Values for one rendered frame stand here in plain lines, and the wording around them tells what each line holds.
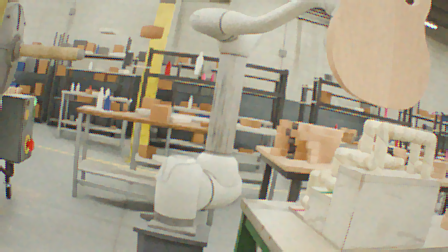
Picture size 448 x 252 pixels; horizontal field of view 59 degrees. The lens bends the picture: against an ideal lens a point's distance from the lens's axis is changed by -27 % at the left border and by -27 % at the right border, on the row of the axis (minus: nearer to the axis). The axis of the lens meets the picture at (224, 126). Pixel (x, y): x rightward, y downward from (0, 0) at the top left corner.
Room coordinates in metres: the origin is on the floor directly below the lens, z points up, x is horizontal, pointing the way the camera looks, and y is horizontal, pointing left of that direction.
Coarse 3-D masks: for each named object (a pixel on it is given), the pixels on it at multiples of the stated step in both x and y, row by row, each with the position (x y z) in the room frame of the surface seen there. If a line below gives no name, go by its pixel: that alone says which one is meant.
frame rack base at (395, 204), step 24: (336, 192) 1.06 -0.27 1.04; (360, 192) 0.94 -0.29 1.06; (384, 192) 0.95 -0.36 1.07; (408, 192) 0.96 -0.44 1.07; (432, 192) 0.98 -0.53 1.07; (336, 216) 1.02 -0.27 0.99; (360, 216) 0.94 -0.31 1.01; (384, 216) 0.95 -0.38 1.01; (408, 216) 0.97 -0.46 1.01; (336, 240) 0.98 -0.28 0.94; (360, 240) 0.95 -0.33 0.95; (384, 240) 0.96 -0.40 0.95; (408, 240) 0.97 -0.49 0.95
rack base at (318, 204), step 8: (312, 192) 1.22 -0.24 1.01; (312, 200) 1.21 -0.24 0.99; (320, 200) 1.15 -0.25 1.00; (328, 200) 1.10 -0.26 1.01; (312, 208) 1.19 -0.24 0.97; (320, 208) 1.14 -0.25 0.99; (328, 208) 1.09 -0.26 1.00; (304, 216) 1.23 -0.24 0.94; (312, 216) 1.18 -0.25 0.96; (320, 216) 1.12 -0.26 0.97; (312, 224) 1.16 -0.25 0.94; (320, 224) 1.11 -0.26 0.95; (320, 232) 1.09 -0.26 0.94
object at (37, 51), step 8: (24, 48) 1.02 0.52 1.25; (32, 48) 1.03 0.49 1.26; (40, 48) 1.03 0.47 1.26; (48, 48) 1.03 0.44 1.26; (56, 48) 1.04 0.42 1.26; (64, 48) 1.04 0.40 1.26; (72, 48) 1.05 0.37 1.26; (32, 56) 1.04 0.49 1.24; (40, 56) 1.04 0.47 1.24; (48, 56) 1.04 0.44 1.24; (56, 56) 1.04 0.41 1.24; (64, 56) 1.04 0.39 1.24; (72, 56) 1.04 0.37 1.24
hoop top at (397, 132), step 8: (384, 128) 0.96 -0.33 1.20; (392, 128) 0.96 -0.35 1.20; (400, 128) 0.97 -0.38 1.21; (408, 128) 0.98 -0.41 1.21; (392, 136) 0.96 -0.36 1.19; (400, 136) 0.97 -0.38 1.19; (408, 136) 0.97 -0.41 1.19; (416, 136) 0.97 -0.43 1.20; (424, 136) 0.98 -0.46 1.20; (432, 136) 0.99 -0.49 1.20; (424, 144) 0.99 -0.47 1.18
